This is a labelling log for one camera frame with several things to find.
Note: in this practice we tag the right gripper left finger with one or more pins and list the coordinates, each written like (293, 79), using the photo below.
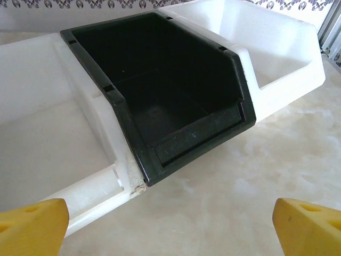
(32, 229)

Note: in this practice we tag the white plastic bin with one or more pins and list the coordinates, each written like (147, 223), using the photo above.
(40, 106)
(279, 40)

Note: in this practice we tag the aluminium frame post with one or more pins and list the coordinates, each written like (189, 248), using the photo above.
(330, 26)

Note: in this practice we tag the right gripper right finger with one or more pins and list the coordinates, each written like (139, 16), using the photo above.
(311, 232)

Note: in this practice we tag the black plastic bin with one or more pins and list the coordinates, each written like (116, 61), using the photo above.
(160, 106)

